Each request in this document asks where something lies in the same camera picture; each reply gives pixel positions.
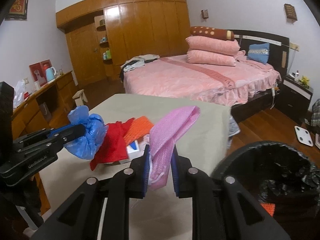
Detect blue plastic bag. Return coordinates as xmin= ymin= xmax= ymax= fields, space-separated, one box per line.
xmin=64 ymin=105 xmax=108 ymax=160

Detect red knit gloves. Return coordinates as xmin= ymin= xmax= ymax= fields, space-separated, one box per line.
xmin=90 ymin=118 xmax=134 ymax=171

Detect pink mesh bag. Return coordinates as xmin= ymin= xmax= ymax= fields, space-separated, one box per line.
xmin=148 ymin=106 xmax=200 ymax=190

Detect black trash bin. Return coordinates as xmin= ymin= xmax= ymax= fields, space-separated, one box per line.
xmin=212 ymin=141 xmax=319 ymax=236

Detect small white stool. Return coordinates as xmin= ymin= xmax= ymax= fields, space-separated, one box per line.
xmin=72 ymin=89 xmax=88 ymax=107

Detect white plastic bag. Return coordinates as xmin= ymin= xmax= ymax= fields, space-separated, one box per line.
xmin=13 ymin=80 xmax=25 ymax=109

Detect light blue kettle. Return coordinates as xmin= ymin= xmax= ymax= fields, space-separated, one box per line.
xmin=46 ymin=67 xmax=56 ymax=83

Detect white blue alcohol pad box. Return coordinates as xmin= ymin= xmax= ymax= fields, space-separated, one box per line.
xmin=119 ymin=140 xmax=146 ymax=164

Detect orange mesh scrubber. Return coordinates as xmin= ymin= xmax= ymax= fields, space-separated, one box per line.
xmin=124 ymin=116 xmax=154 ymax=146

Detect pile of clothes on bed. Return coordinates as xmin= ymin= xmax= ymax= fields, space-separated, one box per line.
xmin=119 ymin=54 xmax=160 ymax=82

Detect wooden wardrobe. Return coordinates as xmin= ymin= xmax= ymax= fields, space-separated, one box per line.
xmin=56 ymin=0 xmax=190 ymax=88

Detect white bathroom scale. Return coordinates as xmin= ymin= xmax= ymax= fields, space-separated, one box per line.
xmin=294 ymin=126 xmax=313 ymax=147

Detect pink floor scale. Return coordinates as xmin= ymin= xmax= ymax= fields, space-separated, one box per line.
xmin=314 ymin=133 xmax=320 ymax=150

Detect bed with pink cover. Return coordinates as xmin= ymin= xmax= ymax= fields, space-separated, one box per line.
xmin=122 ymin=51 xmax=281 ymax=122

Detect plaid bag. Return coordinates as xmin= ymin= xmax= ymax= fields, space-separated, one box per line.
xmin=310 ymin=99 xmax=320 ymax=127

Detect black white nightstand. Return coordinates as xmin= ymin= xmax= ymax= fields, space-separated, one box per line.
xmin=275 ymin=75 xmax=313 ymax=125

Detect lower pink pillow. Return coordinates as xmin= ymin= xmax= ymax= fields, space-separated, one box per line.
xmin=187 ymin=49 xmax=236 ymax=67

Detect yellow toy on nightstand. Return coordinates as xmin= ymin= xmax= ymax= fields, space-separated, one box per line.
xmin=299 ymin=76 xmax=310 ymax=88

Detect blue cushion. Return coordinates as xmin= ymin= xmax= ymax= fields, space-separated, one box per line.
xmin=247 ymin=43 xmax=270 ymax=64

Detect black headboard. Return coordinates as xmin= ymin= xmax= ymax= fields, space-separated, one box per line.
xmin=232 ymin=29 xmax=290 ymax=79

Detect brown dotted bolster pillow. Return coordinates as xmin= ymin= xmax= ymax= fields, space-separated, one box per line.
xmin=190 ymin=26 xmax=235 ymax=41

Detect red picture frame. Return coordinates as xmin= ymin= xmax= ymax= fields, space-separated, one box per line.
xmin=29 ymin=60 xmax=52 ymax=87

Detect framed wall picture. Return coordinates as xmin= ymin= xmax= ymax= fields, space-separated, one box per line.
xmin=5 ymin=0 xmax=29 ymax=21

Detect left wall lamp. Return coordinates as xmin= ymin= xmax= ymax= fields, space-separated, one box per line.
xmin=201 ymin=9 xmax=209 ymax=20

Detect wall lamp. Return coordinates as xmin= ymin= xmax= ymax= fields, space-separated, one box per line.
xmin=201 ymin=9 xmax=209 ymax=20
xmin=284 ymin=4 xmax=298 ymax=22

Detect right wall lamp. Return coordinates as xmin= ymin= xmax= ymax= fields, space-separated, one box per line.
xmin=284 ymin=4 xmax=298 ymax=22

